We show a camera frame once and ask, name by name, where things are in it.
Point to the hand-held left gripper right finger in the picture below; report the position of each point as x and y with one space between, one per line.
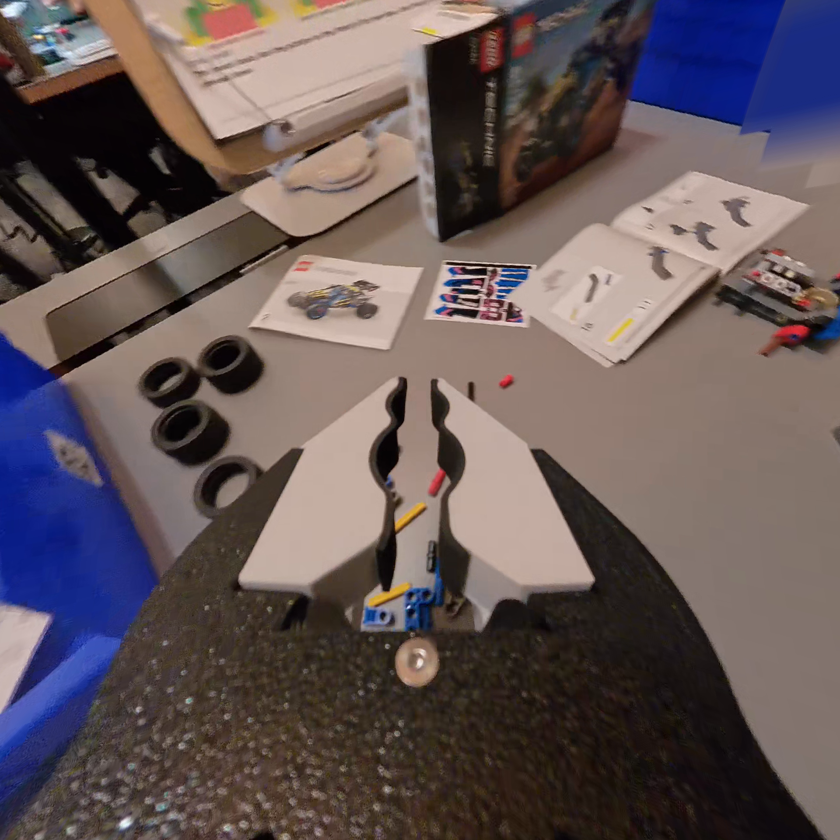
518 525

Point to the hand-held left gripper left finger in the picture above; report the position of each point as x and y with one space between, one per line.
315 525

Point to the partly built lego assembly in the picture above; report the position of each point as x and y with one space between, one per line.
781 282

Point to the red lego axle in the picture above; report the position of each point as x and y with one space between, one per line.
436 482

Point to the long yellow lego axle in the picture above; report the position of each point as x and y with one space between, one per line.
410 516

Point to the slim blue lego piece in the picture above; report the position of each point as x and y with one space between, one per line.
437 584

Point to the flat blue lego piece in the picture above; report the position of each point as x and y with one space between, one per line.
377 618

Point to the blue lego connector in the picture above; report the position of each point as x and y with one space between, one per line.
417 604

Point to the lego set box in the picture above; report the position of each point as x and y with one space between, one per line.
525 131

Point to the black rubber tire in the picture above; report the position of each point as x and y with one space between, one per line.
229 363
189 433
167 387
223 485

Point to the open instruction booklet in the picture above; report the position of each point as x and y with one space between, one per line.
590 315

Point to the sticker sheet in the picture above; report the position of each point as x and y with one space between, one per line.
479 295

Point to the closed instruction booklet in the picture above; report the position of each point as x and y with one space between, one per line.
367 289

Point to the white stand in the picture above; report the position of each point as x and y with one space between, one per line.
328 174

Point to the cardboard instruction board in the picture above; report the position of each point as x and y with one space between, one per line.
197 131

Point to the background wooden desk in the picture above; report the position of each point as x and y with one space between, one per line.
65 75

